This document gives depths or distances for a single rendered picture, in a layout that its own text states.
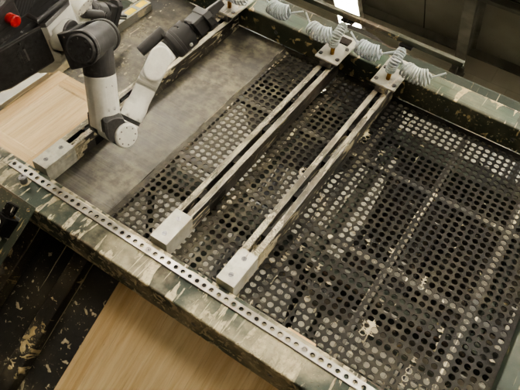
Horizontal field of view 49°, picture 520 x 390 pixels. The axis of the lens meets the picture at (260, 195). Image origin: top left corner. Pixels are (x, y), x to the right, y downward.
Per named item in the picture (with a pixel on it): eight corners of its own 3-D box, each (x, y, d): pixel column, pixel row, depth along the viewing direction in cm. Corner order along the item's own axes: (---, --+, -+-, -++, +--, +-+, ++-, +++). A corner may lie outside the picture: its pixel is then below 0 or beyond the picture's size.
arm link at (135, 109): (162, 96, 175) (135, 152, 176) (143, 87, 181) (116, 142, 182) (137, 82, 167) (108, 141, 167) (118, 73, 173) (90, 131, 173)
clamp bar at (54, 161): (32, 172, 189) (13, 119, 170) (237, 9, 254) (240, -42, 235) (54, 186, 186) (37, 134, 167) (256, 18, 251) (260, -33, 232)
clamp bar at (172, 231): (146, 244, 174) (138, 196, 156) (333, 53, 239) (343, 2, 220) (172, 261, 171) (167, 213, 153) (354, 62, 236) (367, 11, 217)
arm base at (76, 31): (97, 76, 152) (96, 34, 146) (53, 68, 154) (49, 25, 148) (121, 60, 165) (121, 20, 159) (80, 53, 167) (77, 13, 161)
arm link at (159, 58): (175, 51, 170) (155, 92, 170) (173, 54, 179) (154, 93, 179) (155, 41, 168) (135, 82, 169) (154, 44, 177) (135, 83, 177)
